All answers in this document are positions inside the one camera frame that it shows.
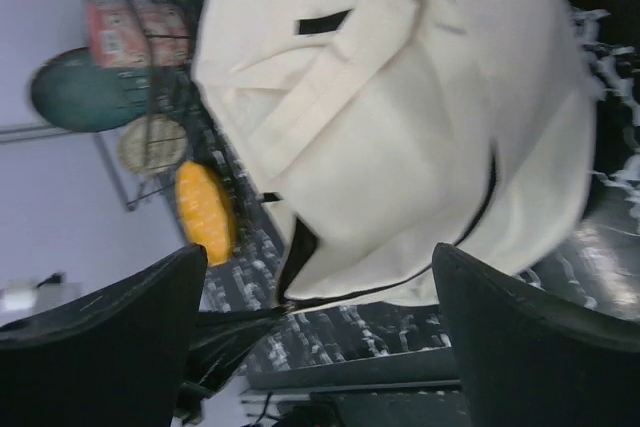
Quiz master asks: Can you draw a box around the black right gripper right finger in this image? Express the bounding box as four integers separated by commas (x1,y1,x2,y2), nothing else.
432,243,639,426

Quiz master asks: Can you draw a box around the orange dotted plate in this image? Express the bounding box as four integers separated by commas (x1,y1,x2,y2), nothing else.
174,160,237,266

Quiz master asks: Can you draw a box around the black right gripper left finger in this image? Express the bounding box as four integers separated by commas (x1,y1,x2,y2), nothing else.
1,244,207,426

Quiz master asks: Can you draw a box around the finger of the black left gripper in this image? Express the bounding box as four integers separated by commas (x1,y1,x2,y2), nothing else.
183,307,286,392

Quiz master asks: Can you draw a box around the pink patterned mug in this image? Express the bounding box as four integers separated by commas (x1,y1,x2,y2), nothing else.
86,1,189,68

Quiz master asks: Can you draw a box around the dark green plate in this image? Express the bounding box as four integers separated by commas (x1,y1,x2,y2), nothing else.
29,48,149,133

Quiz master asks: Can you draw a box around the cream canvas student bag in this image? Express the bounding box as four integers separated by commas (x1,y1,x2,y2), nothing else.
192,0,596,311

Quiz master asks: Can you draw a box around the wire dish rack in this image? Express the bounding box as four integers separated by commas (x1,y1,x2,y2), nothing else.
1,0,232,211

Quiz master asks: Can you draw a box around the beige patterned plate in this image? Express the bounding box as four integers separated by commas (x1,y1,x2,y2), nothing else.
117,114,188,176

